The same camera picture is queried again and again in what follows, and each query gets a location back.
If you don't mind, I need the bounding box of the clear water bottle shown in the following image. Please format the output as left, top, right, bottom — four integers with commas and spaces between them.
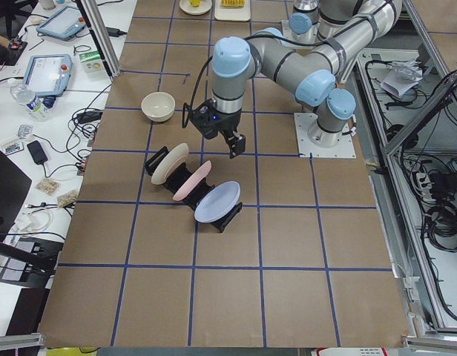
10, 82, 49, 122

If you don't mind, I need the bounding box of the cream plate with lemon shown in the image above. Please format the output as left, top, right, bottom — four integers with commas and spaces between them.
179, 0, 212, 16

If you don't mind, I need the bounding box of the far blue teach pendant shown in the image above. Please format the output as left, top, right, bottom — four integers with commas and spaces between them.
36, 6, 85, 40

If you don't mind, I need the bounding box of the black laptop power brick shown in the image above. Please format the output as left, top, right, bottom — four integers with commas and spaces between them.
76, 110, 102, 125

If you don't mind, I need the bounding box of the aluminium frame post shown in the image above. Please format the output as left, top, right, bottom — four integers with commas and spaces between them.
76, 0, 121, 79

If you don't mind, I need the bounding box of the cream bowl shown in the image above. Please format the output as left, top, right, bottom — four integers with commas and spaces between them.
141, 92, 176, 122

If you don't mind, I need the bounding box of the pink plate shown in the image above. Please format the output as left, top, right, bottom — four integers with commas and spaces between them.
173, 160, 211, 201

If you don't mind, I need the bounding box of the cream plate in rack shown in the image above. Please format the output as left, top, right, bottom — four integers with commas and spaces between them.
151, 142, 189, 185

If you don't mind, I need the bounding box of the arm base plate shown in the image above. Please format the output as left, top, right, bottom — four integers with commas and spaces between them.
294, 113, 356, 159

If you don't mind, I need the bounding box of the blue teach pendant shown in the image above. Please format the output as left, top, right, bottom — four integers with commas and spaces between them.
36, 6, 85, 40
23, 54, 73, 96

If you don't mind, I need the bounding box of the black dish rack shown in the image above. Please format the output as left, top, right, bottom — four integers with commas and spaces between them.
144, 146, 243, 233

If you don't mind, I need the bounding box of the blue plate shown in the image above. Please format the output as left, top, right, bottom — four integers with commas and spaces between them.
194, 181, 240, 223

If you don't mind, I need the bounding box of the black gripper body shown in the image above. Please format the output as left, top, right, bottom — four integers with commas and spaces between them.
190, 99, 242, 139

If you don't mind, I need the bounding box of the cream rectangular tray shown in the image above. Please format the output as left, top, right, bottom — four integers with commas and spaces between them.
214, 0, 251, 22

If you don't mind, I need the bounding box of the near blue teach pendant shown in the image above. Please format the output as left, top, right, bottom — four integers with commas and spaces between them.
23, 54, 73, 96

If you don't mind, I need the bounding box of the green white carton box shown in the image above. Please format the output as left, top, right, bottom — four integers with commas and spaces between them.
79, 50, 105, 73

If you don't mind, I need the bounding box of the black power adapter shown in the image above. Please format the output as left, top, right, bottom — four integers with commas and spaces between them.
27, 140, 48, 165

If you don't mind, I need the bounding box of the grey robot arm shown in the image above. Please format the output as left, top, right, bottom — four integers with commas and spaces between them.
182, 1, 402, 158

